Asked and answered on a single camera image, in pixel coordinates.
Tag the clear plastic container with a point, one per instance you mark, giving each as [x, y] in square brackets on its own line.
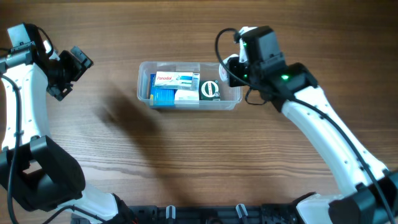
[230, 96]

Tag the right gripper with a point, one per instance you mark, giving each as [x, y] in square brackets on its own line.
[234, 68]

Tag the green round-logo box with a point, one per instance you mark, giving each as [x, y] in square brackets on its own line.
[209, 90]

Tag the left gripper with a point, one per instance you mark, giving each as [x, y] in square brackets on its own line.
[77, 70]

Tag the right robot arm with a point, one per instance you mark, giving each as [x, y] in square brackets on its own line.
[368, 189]

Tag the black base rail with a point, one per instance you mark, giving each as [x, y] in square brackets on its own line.
[264, 214]

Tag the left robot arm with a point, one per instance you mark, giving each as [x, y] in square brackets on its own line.
[36, 172]

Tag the white Panadol box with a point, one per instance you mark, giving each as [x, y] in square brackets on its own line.
[176, 80]

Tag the blue medicine box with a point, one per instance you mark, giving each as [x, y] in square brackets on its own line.
[160, 97]

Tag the white medicine box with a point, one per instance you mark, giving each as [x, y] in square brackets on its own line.
[187, 95]

